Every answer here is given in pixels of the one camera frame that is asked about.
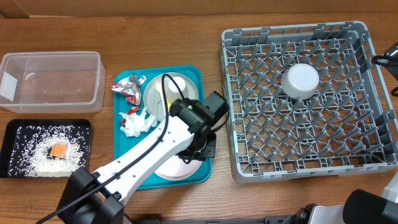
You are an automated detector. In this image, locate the teal serving tray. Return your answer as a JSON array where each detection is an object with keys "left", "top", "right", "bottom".
[{"left": 113, "top": 65, "right": 213, "bottom": 190}]

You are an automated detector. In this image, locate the black plastic tray bin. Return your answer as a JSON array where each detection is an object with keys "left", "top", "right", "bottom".
[{"left": 1, "top": 119, "right": 93, "bottom": 178}]

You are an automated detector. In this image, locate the clear plastic bin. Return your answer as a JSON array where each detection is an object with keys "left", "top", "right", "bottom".
[{"left": 1, "top": 51, "right": 106, "bottom": 113}]

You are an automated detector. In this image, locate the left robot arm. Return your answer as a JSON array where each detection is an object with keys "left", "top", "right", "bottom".
[{"left": 57, "top": 91, "right": 229, "bottom": 223}]

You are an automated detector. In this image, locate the large white plate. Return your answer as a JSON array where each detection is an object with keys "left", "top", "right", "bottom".
[{"left": 155, "top": 156, "right": 202, "bottom": 180}]

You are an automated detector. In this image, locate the silver red wrapper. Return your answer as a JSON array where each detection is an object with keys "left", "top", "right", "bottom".
[{"left": 111, "top": 75, "right": 147, "bottom": 106}]

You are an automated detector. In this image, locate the grey round plate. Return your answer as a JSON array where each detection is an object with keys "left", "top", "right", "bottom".
[{"left": 143, "top": 72, "right": 198, "bottom": 120}]

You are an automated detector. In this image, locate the spilled white rice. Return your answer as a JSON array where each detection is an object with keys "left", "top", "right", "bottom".
[{"left": 6, "top": 125, "right": 91, "bottom": 178}]

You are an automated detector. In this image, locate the white napkin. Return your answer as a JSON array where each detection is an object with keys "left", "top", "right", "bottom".
[{"left": 119, "top": 108, "right": 157, "bottom": 137}]

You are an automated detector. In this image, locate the orange food cube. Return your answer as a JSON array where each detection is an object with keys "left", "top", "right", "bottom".
[{"left": 50, "top": 143, "right": 68, "bottom": 159}]

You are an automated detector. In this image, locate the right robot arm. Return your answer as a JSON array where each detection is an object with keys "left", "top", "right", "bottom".
[{"left": 180, "top": 40, "right": 397, "bottom": 224}]

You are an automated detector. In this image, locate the small grey bowl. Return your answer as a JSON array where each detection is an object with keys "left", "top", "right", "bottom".
[{"left": 280, "top": 63, "right": 320, "bottom": 100}]

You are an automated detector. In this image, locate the small red wrapper piece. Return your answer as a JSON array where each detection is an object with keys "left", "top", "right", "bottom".
[{"left": 120, "top": 106, "right": 139, "bottom": 126}]

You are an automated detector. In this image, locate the white upturned cup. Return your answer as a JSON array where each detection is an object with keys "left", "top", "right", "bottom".
[{"left": 166, "top": 77, "right": 189, "bottom": 103}]

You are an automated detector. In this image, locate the grey dishwasher rack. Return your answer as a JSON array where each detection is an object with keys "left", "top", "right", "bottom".
[{"left": 220, "top": 21, "right": 397, "bottom": 183}]

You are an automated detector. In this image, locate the yellow plastic fork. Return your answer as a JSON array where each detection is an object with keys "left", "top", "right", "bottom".
[{"left": 154, "top": 78, "right": 164, "bottom": 102}]

